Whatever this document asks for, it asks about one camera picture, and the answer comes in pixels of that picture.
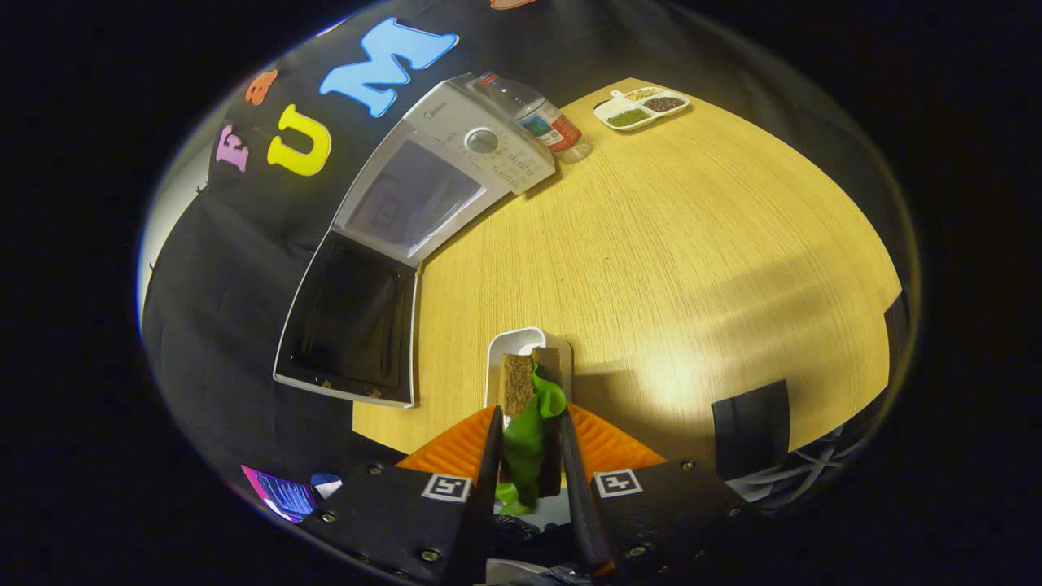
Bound white cables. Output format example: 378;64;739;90
725;419;884;509

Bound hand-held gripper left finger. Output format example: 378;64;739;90
297;405;506;586

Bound black flat panel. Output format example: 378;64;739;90
712;379;790;481

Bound white divided bean dish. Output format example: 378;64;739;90
593;85;691;131

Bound brown bun lettuce burger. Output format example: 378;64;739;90
495;348;568;518

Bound white microwave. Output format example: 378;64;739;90
273;73;557;409

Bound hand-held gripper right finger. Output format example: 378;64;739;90
560;403;786;586

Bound clear red label bottle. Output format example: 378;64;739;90
474;72;593;164

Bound small white plate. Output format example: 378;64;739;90
485;327;573;408

